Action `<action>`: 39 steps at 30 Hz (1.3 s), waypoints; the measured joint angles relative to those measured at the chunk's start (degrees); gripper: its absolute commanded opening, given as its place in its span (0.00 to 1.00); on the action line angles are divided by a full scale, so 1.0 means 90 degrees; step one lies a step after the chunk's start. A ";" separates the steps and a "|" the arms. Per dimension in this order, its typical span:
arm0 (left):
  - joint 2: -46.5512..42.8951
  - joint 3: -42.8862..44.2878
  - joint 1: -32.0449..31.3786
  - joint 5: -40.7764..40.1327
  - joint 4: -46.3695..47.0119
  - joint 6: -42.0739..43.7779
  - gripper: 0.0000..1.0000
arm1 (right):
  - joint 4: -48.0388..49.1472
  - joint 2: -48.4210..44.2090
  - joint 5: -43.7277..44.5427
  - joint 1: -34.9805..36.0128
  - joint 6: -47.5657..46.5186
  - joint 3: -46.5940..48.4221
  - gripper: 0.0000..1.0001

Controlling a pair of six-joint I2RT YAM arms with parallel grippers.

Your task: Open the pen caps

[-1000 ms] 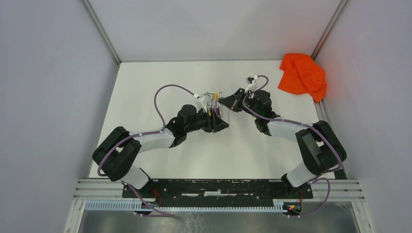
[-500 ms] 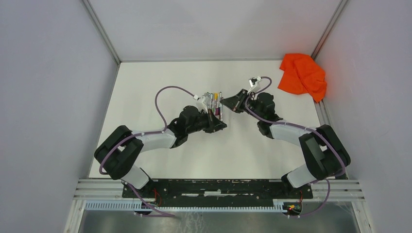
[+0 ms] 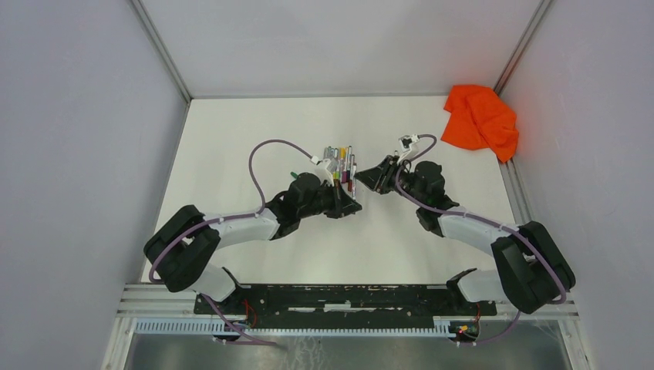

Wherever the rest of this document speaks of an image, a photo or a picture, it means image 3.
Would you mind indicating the aluminium frame rail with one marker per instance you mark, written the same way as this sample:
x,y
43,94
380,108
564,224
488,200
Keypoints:
x,y
150,300

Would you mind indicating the orange cloth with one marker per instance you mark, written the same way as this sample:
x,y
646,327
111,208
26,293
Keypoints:
x,y
479,119

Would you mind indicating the marker with blue cap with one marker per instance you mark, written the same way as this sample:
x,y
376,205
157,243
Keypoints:
x,y
352,178

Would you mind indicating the marker with purple cap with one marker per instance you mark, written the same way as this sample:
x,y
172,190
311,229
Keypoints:
x,y
344,166

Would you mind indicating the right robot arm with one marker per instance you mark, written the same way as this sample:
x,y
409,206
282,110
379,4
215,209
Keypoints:
x,y
530,270

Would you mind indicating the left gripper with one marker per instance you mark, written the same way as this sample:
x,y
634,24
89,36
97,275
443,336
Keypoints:
x,y
343,204

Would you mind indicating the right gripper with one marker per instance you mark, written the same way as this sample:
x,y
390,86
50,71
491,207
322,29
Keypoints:
x,y
379,177

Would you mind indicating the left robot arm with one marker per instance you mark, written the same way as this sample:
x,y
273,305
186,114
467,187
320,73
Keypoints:
x,y
181,250

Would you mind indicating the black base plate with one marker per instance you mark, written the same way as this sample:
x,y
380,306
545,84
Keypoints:
x,y
286,306

